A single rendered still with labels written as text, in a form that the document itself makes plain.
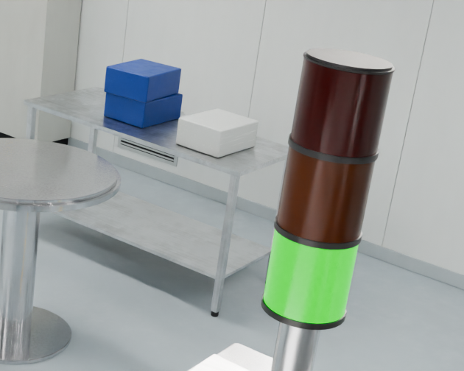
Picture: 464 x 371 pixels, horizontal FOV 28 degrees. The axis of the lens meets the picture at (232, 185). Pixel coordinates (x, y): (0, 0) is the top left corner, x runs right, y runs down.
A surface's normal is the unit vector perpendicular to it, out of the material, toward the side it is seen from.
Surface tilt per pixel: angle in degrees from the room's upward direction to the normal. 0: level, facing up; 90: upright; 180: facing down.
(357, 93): 90
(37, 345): 0
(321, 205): 90
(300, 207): 90
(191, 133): 90
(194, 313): 0
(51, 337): 0
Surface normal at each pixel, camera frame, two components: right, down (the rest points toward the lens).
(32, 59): -0.54, 0.21
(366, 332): 0.14, -0.94
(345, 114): -0.02, 0.33
